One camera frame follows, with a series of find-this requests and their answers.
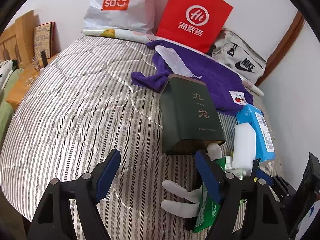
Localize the white foam sponge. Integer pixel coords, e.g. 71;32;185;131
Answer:
232;122;256;171

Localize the green sachet packet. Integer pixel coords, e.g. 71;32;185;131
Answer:
192;157;227;234

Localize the tomato sticker card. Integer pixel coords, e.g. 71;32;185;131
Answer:
229;90;247;106

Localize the white glove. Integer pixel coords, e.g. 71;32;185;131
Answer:
160;142;223;219

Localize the white mesh drawstring pouch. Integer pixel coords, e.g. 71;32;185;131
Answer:
155;45;202;80

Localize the blue tissue pack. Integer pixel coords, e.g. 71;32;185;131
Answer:
236;104;276;162

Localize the purple towel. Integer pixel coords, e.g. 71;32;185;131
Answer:
131;40;253;115

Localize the dark green tea tin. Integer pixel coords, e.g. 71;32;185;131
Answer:
160;74;226;155

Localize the green blanket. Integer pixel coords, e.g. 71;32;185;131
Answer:
0;69;22;147

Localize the striped mattress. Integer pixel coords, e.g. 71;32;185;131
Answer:
0;35;283;240

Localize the beige Nike waist bag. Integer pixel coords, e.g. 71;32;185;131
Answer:
212;29;267;84

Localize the wooden nightstand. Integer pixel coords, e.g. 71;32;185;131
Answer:
5;54;60;111

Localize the small dark bottle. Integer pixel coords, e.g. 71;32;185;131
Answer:
40;50;48;67

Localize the white spotted plush toy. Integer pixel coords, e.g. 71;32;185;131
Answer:
0;60;18;92

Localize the clear glass cup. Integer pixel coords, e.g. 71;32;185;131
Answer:
31;56;41;71

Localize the red Haidilao paper bag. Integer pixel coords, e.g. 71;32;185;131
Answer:
156;0;233;53

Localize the rolled patterned paper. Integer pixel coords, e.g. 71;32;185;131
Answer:
81;28;264;96

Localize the wooden headboard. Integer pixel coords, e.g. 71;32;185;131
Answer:
0;10;35;69

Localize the brown patterned notebook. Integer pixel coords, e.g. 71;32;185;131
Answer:
34;22;55;59

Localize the white Miniso plastic bag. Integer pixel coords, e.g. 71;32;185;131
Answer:
84;0;155;34

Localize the brown wooden door frame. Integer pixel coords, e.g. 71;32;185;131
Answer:
255;11;305;86

